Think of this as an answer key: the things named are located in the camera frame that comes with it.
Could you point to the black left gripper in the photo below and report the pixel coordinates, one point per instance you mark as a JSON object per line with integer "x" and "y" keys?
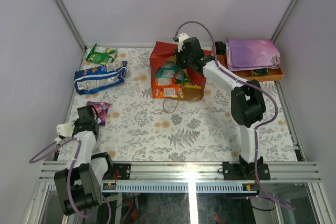
{"x": 95, "y": 118}

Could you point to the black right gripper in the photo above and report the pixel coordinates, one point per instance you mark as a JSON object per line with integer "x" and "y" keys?
{"x": 178, "y": 55}

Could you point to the purple Fox's candy bag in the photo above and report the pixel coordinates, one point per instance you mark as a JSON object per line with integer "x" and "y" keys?
{"x": 101, "y": 110}

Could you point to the red brown paper bag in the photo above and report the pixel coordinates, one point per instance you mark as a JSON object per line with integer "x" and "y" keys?
{"x": 163, "y": 52}

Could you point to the orange Fox's candy bag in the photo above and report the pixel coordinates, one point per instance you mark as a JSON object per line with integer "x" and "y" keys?
{"x": 170, "y": 91}

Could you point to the blue white snack packet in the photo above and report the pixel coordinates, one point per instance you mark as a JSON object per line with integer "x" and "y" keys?
{"x": 96, "y": 79}

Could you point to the green Fox's candy bag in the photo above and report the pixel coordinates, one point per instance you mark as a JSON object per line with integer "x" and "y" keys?
{"x": 101, "y": 55}

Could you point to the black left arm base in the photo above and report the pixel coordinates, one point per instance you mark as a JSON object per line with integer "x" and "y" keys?
{"x": 119, "y": 171}

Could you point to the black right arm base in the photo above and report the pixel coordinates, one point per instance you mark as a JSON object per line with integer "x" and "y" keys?
{"x": 246, "y": 171}

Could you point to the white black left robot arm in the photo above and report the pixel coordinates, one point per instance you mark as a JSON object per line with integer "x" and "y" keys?
{"x": 78, "y": 185}

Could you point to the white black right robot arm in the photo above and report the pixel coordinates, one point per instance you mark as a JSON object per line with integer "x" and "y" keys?
{"x": 247, "y": 102}

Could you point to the teal green snack packet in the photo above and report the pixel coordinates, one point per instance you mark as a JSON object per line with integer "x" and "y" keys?
{"x": 169, "y": 73}

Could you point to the yellow snack packet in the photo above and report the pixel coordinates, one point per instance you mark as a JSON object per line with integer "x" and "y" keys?
{"x": 191, "y": 85}

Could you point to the dark packet in tray corner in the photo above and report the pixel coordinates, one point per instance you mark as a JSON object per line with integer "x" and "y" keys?
{"x": 220, "y": 48}

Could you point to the purple princess print cloth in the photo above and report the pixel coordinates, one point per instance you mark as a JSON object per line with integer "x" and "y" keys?
{"x": 251, "y": 54}

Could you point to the dark green gold packet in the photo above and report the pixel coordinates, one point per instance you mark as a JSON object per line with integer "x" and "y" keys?
{"x": 260, "y": 72}

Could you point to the orange wooden compartment tray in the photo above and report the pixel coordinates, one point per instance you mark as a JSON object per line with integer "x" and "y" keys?
{"x": 273, "y": 74}

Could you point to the aluminium front rail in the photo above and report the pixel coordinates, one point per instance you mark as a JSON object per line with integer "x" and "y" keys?
{"x": 276, "y": 172}

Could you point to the blue grey cable duct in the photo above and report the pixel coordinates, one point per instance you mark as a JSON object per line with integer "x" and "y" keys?
{"x": 130, "y": 187}

